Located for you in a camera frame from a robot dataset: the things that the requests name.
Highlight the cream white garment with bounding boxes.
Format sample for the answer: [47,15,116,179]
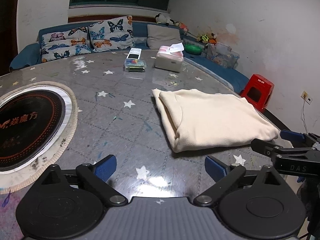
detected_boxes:
[152,89,279,153]

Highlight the grey star tablecloth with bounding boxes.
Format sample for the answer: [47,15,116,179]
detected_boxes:
[0,49,296,240]

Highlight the red plastic stool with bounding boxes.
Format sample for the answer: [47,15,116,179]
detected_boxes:
[240,74,274,113]

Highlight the black induction cooktop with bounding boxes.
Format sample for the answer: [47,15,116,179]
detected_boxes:
[1,81,78,194]

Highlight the clear plastic storage box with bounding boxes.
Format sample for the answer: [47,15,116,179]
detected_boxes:
[206,42,240,69]

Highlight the clear box of colourful items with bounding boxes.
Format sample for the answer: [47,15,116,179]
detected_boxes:
[124,59,147,72]

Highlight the white remote control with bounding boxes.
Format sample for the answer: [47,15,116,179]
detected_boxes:
[126,48,142,59]

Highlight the green bowl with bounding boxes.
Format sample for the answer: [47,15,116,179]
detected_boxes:
[184,44,203,55]

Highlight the white tissue box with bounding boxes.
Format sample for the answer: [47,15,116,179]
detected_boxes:
[155,42,184,73]

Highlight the yellow orange plush toys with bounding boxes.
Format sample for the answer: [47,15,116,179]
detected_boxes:
[196,33,217,45]

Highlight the left butterfly pillow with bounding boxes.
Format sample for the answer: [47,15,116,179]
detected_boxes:
[40,27,92,63]

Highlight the butterfly pillow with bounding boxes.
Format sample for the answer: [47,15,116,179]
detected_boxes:
[88,15,135,52]
[40,27,92,63]

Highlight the blue corner sofa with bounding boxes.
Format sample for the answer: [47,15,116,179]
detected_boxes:
[9,21,249,93]

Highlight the right butterfly pillow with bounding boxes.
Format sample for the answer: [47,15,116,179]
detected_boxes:
[88,15,135,52]

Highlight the grey cushion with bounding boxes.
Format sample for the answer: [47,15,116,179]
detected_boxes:
[147,24,181,49]

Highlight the black white plush toy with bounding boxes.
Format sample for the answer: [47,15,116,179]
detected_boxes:
[155,13,175,26]

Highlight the wall power socket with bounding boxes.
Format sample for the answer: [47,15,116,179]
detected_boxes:
[301,91,313,105]

